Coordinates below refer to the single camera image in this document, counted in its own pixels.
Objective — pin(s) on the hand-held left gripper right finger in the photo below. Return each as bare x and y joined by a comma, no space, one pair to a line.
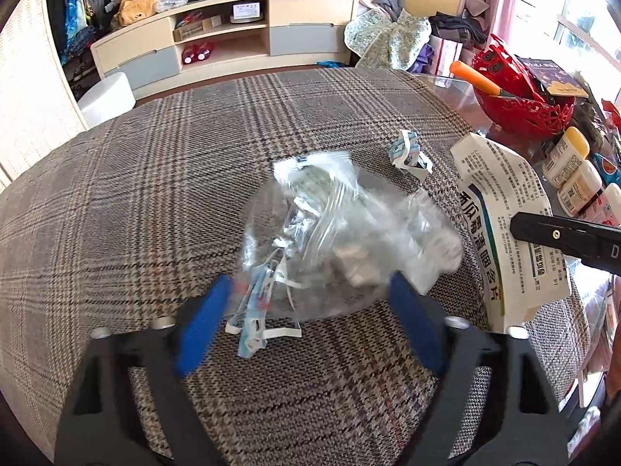
417,320

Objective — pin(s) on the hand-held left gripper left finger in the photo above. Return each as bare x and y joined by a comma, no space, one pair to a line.
201,320

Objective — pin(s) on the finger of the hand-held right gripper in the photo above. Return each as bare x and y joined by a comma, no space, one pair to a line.
548,234

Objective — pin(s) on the white medicine box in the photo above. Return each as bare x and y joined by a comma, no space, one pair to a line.
490,189

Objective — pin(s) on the clear plastic bag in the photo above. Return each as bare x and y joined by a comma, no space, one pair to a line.
349,213

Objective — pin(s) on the pink label white bottle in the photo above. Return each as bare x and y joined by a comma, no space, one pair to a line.
604,211

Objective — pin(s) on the blue face mask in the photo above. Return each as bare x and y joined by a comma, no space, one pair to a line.
252,320

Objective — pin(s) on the yellow capped white bottle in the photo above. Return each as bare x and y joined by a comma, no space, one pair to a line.
565,158

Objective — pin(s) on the red plastic basket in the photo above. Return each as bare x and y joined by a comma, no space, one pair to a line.
514,116

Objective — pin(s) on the grey plaid tablecloth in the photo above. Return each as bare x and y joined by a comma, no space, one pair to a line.
145,179

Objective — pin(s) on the dark booklet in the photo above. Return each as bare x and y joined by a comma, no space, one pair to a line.
553,77

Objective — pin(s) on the crumpled white paper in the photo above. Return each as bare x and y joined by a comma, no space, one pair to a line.
410,155

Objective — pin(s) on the dark bag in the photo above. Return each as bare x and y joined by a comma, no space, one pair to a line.
458,26

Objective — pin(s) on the window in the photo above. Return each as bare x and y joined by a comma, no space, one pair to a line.
572,0

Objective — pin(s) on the white round stool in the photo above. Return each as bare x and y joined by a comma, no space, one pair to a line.
106,99

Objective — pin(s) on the floral cloth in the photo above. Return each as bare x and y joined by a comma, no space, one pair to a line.
388,41

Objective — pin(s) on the red slippers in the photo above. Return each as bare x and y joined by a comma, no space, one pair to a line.
198,53

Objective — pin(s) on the blue cloth scrap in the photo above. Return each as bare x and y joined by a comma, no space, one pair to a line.
332,63

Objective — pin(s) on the bamboo folding screen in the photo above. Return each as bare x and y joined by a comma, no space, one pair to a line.
34,82

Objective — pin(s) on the flat cardboard box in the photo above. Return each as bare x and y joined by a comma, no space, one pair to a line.
196,29

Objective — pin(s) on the small white device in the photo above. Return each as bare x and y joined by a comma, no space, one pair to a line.
247,12

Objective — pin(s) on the beige grey TV stand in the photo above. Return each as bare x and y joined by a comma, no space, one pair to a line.
301,14

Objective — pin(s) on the hanging blue clothes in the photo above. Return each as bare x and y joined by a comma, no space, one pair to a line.
77,19

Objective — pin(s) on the yellow plush toy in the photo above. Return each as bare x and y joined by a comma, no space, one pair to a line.
138,0

